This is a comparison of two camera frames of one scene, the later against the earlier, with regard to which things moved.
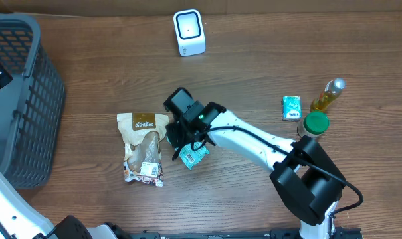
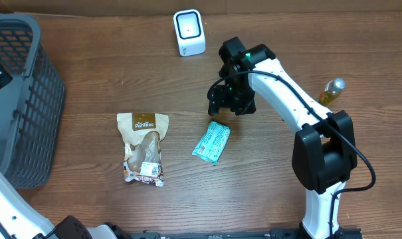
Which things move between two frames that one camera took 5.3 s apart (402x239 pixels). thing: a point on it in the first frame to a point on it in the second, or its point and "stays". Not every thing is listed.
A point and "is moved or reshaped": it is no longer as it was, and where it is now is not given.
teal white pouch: x=190 y=157 is moved or reshaped
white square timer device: x=189 y=32 stays
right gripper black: x=177 y=129 to x=221 y=100
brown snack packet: x=142 y=133 stays
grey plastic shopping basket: x=24 y=115 stays
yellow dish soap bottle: x=331 y=90 stays
